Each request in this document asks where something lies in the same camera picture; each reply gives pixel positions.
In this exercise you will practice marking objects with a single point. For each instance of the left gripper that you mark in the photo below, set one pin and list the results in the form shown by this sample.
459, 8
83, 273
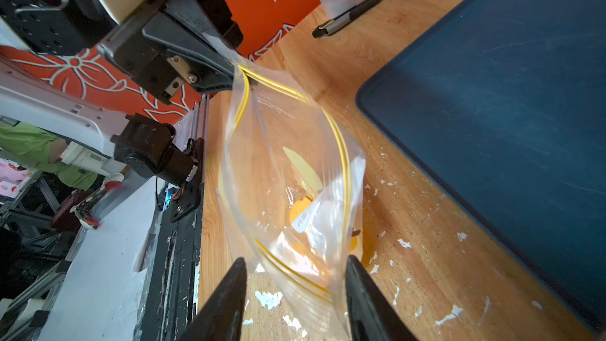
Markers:
164, 44

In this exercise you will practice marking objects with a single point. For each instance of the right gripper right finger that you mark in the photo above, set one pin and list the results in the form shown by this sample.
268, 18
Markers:
371, 316

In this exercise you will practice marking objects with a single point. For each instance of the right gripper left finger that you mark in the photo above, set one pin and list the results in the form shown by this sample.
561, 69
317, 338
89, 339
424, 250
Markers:
221, 317

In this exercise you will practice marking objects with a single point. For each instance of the clear bag with yellow toys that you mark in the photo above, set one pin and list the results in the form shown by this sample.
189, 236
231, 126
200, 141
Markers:
291, 185

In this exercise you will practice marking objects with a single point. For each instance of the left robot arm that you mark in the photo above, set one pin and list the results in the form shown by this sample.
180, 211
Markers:
63, 28

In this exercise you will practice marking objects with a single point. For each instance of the person in green shirt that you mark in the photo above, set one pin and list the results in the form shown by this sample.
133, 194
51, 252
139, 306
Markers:
36, 148

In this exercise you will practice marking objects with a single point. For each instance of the blue plastic tray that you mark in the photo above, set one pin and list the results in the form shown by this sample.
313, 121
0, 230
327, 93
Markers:
502, 104

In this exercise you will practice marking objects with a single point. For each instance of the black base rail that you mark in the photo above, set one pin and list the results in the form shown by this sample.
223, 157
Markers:
169, 299

